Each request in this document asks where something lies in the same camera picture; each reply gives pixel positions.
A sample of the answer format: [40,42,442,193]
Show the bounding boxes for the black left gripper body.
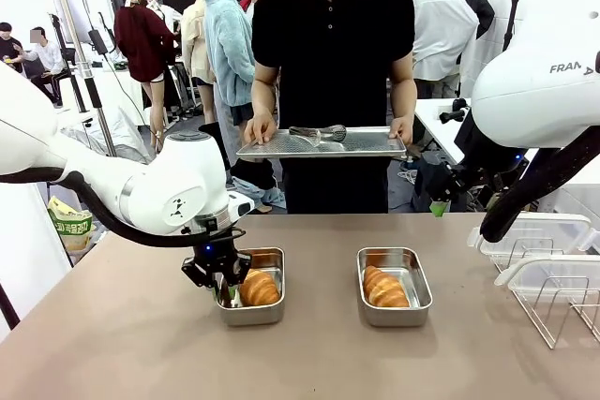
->
[193,227,247,275]

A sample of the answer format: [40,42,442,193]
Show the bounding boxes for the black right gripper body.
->
[423,157,470,205]

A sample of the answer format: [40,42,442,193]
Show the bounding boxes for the golden croissant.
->
[238,268,282,307]
[362,264,411,309]

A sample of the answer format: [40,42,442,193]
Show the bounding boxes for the rectangular steel container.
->
[356,245,434,329]
[215,245,287,328]

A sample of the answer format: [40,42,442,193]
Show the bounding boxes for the perforated metal tray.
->
[235,126,408,161]

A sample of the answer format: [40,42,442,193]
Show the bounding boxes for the metal tongs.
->
[287,124,349,149]

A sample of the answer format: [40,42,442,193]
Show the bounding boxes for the white plastic container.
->
[493,254,600,310]

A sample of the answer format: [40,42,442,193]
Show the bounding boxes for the person's right forearm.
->
[249,66,283,123]

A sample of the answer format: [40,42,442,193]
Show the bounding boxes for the person's left forearm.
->
[390,61,419,123]

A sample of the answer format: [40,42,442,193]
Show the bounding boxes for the clear plastic lidded containers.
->
[467,212,593,271]

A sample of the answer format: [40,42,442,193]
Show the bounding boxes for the person's left hand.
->
[388,115,415,147]

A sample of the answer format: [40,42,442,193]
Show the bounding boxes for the person's right hand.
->
[243,112,278,146]

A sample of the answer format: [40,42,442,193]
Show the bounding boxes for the blue jeans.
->
[231,176,286,215]

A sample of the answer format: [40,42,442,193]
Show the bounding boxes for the green snack bag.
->
[46,195,98,255]

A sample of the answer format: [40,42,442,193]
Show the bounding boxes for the mannequin in white shirt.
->
[411,0,480,100]

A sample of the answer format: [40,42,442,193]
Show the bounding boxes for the person's torso in black shirt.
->
[251,0,416,215]

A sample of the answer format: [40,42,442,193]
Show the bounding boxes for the black tripod stand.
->
[500,0,524,57]

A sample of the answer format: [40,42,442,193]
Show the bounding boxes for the mannequin in cream jacket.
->
[180,0,218,126]

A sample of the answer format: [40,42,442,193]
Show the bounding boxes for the mannequin in maroon sweater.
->
[113,0,176,151]

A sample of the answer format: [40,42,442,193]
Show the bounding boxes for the silver light stand pole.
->
[45,0,119,158]

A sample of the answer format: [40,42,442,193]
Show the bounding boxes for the background person with face mask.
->
[142,0,183,48]

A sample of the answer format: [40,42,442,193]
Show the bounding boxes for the background person in white shirt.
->
[17,26,68,107]

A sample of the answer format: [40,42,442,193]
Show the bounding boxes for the background person in black shirt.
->
[0,22,25,74]

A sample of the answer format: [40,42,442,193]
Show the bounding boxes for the black camera handle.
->
[438,96,472,126]

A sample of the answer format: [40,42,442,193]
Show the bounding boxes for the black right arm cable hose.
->
[479,124,600,244]

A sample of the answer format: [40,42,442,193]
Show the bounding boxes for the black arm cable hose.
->
[0,169,248,250]
[479,124,600,244]

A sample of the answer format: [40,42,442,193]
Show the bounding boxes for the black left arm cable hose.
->
[0,169,248,250]

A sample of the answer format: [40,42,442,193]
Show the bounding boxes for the metal wire rack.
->
[508,237,600,351]

